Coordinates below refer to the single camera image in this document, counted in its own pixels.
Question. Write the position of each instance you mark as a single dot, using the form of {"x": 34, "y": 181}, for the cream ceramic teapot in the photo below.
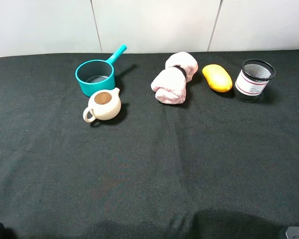
{"x": 103, "y": 105}

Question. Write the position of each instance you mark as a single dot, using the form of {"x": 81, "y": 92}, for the pink rolled towel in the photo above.
{"x": 170, "y": 84}

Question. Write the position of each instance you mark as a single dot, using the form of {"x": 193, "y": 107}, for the teal saucepan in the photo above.
{"x": 95, "y": 75}

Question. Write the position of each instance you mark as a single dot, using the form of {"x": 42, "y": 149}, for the yellow mango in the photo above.
{"x": 217, "y": 78}

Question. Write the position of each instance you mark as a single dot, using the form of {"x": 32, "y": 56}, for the black table cloth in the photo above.
{"x": 211, "y": 168}

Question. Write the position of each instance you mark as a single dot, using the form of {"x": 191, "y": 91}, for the black mesh pen holder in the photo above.
{"x": 252, "y": 80}

